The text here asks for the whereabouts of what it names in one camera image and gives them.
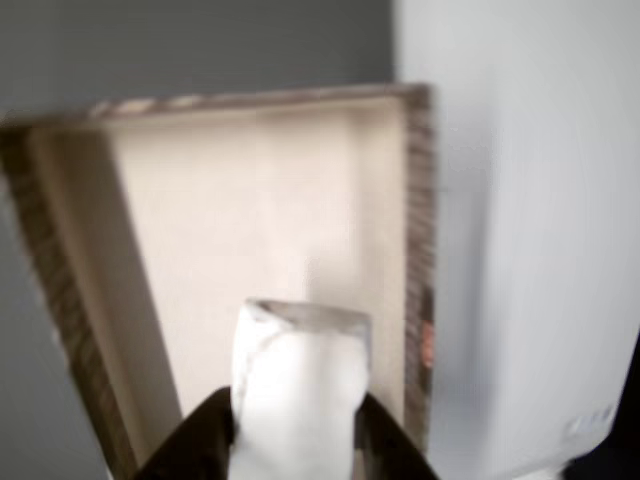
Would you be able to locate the white block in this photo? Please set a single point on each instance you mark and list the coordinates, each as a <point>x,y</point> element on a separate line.
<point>300,390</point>

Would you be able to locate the printed cardboard box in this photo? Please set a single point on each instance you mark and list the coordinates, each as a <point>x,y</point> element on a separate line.
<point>225,200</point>

